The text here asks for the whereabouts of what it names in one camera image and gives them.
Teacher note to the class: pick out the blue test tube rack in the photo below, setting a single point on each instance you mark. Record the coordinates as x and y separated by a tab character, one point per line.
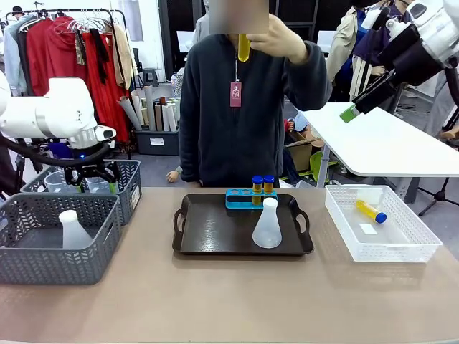
236	203

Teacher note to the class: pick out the person's left hand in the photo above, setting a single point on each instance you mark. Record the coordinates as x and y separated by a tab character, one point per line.
279	39

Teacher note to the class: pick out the clear plastic beaker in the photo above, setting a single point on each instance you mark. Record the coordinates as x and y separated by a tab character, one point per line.
98	186
55	182

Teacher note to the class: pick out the green chair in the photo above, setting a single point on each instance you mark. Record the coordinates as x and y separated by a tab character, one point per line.
317	165

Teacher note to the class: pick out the grey storage bin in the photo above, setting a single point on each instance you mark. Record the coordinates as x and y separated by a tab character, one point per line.
157	141

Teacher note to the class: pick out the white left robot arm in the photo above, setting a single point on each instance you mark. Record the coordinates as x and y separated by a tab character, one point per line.
54	114

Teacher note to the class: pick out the black scarf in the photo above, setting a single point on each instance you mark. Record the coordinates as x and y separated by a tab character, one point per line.
102	53

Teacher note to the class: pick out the person's left forearm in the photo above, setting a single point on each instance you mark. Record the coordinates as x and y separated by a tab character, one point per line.
312	86

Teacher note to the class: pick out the grey paper roll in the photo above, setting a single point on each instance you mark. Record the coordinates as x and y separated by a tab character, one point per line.
130	113

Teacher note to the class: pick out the large grey plastic basket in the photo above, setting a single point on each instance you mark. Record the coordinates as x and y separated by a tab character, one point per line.
61	267

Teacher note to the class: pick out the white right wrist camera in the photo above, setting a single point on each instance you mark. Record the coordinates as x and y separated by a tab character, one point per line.
396	28

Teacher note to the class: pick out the yellow tube with blue cap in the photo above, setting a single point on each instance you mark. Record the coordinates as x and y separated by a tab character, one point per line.
269	186
257	191
369	210

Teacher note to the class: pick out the pale blue garment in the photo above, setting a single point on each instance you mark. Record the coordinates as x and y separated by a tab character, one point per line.
12	57

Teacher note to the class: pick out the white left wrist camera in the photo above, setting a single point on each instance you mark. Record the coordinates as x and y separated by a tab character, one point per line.
107	133

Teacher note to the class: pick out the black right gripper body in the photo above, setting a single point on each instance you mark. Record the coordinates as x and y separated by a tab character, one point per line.
412	57

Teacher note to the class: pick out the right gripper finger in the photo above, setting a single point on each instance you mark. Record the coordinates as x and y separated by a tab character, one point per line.
376	98
376	86

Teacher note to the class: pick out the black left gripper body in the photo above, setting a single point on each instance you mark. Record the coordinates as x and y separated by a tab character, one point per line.
89	157

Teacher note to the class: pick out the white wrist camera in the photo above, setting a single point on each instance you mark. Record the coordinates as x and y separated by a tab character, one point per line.
107	133
396	28

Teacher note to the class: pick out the dark red hang tag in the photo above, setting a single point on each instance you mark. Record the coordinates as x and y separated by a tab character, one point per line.
236	95

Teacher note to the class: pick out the translucent white conical flask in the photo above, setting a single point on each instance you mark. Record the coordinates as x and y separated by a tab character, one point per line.
267	233
73	233

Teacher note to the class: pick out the person in dark fleece jacket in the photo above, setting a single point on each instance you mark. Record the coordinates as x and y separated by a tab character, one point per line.
215	136

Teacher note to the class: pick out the white plastic basket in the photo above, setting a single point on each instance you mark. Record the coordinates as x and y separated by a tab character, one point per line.
394	251

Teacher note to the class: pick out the black tripod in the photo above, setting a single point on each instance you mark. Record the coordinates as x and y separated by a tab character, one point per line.
439	195

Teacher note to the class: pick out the mannequin in beige coat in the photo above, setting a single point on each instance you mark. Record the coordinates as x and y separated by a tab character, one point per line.
340	46

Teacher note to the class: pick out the cardboard box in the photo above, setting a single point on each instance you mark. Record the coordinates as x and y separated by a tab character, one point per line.
303	150

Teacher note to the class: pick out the grey plastic basket with label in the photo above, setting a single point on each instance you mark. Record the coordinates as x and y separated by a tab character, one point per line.
127	179

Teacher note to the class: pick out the red long dress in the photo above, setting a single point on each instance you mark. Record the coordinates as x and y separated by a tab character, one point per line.
107	100

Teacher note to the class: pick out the yellow tube without cap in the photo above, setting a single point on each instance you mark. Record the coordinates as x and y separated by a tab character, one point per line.
244	50

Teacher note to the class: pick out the red jacket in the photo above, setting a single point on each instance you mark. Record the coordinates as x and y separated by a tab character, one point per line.
54	57

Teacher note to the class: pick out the brown paper roll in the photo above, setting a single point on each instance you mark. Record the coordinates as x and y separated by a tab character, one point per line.
158	116

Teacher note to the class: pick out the black clothes rack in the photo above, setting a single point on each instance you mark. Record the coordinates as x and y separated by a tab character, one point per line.
64	10

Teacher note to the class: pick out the grey hooded figure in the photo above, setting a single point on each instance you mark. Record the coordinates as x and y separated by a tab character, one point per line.
202	25

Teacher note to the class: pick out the beige garment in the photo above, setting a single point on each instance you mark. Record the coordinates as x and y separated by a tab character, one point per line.
123	53

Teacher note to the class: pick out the tall white paper roll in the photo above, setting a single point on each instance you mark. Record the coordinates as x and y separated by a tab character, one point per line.
150	107

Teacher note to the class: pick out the black step stool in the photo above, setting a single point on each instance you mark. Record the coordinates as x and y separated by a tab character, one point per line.
150	76

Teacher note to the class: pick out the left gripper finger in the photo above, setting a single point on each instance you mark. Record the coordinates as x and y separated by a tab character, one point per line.
73	177
110	173

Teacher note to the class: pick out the dark brown serving tray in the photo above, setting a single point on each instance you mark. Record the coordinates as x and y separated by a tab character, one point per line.
215	233

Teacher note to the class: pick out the white table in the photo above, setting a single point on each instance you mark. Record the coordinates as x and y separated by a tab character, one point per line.
376	143

